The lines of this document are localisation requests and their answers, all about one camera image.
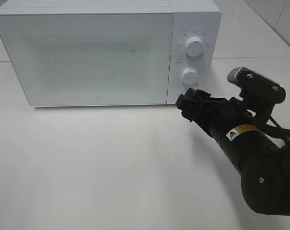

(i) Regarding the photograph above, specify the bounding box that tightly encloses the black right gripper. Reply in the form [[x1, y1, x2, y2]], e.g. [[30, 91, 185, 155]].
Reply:
[[175, 88, 255, 139]]

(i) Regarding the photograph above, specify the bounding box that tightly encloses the round white door button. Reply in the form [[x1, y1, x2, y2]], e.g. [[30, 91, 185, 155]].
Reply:
[[177, 89, 187, 101]]

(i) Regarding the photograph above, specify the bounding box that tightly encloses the white microwave door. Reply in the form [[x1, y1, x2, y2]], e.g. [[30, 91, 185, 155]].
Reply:
[[0, 13, 173, 107]]

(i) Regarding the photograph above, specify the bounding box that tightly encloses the lower white timer knob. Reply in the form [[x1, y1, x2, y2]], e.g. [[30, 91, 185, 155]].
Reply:
[[181, 68, 198, 85]]

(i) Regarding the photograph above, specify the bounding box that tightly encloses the upper white power knob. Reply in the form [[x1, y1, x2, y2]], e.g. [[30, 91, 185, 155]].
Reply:
[[184, 35, 204, 57]]

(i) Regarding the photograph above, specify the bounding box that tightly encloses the white microwave oven body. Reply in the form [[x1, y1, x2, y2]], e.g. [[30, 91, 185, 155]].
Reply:
[[0, 0, 222, 107]]

